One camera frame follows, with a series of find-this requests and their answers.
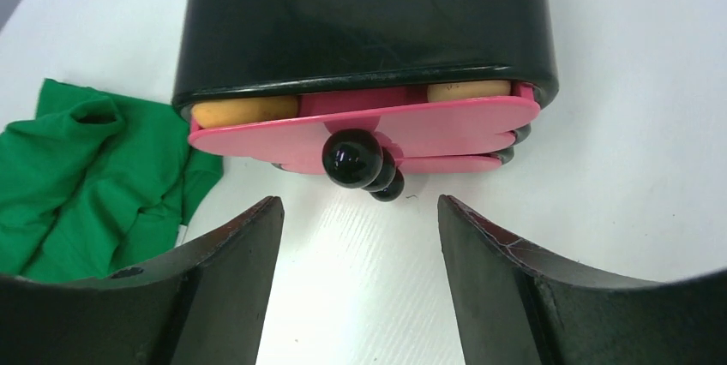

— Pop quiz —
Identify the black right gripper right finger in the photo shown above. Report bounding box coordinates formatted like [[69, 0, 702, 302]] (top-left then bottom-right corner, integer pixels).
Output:
[[437, 195, 726, 364]]

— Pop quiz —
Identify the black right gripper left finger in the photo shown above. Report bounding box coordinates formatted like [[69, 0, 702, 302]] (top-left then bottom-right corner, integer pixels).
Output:
[[1, 196, 284, 364]]

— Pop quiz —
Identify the pink bottom drawer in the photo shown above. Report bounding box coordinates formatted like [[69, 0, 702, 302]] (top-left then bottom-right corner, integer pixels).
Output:
[[370, 147, 514, 202]]

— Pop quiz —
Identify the pink drawer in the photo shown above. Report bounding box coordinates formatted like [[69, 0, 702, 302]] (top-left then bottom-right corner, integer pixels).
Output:
[[370, 147, 514, 202], [272, 123, 532, 194], [189, 81, 541, 175]]

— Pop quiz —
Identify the orange teardrop makeup sponge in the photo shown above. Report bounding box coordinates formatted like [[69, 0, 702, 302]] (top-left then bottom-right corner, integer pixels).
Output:
[[191, 96, 299, 129]]

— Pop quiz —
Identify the pink top drawer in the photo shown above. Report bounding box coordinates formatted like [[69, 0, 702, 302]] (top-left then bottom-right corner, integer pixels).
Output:
[[189, 81, 541, 175]]

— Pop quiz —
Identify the tan teardrop makeup sponge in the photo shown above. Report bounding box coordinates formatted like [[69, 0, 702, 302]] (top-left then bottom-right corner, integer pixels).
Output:
[[426, 80, 512, 103]]

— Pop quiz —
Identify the black drawer organizer box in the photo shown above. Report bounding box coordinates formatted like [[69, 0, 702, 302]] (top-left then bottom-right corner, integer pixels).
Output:
[[172, 0, 559, 124]]

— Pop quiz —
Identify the green cloth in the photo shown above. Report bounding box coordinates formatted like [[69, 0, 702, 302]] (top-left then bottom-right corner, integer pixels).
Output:
[[1, 79, 223, 283]]

